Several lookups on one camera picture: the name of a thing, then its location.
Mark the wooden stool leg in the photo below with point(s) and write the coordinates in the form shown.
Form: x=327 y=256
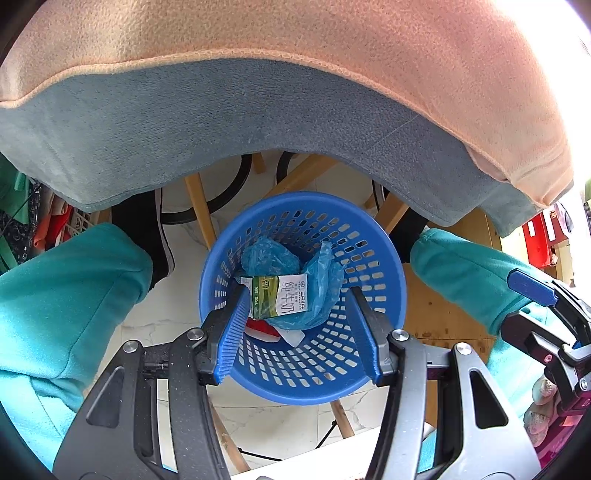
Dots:
x=342 y=417
x=304 y=173
x=201 y=207
x=228 y=438

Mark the colourful clothes pile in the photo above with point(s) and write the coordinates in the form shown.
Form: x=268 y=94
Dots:
x=37 y=221

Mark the white plastic crate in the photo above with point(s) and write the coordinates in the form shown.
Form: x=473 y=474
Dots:
x=81 y=224

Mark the green milk carton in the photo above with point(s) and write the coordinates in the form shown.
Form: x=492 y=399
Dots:
x=281 y=300

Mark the white board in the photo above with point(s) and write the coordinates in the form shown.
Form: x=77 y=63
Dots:
x=323 y=461

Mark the person's right hand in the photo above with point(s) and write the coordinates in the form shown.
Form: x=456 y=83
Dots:
x=545 y=391

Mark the red floor box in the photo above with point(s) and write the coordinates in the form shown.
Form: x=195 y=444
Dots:
x=538 y=240

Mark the person's legs in teal trousers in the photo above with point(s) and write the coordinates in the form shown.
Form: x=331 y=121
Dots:
x=60 y=300

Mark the blue plastic basket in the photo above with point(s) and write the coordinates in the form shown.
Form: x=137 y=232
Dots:
x=295 y=374

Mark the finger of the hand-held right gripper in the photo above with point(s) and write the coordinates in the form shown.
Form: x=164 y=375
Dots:
x=531 y=334
x=531 y=284

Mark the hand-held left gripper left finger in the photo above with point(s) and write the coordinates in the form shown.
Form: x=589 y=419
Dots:
x=231 y=332

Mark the blue plastic bag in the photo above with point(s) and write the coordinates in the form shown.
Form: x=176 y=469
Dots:
x=323 y=286

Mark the red and white paper bag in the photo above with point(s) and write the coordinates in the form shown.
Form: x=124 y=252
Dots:
x=263 y=328

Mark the black striped shoe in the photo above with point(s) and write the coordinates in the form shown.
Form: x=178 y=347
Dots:
x=147 y=240
x=408 y=233

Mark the beige fleece blanket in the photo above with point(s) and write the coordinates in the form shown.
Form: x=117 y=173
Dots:
x=323 y=37

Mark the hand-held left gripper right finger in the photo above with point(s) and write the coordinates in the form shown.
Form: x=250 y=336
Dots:
x=364 y=332

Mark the white paper sheet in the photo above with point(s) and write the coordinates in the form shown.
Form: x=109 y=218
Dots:
x=293 y=337

